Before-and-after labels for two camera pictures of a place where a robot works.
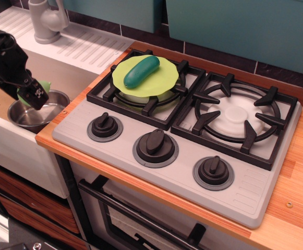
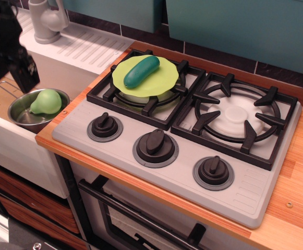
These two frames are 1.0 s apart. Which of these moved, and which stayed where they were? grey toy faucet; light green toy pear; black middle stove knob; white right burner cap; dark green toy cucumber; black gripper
Moved: black gripper; light green toy pear
Stayed: white right burner cap; grey toy faucet; black middle stove knob; dark green toy cucumber
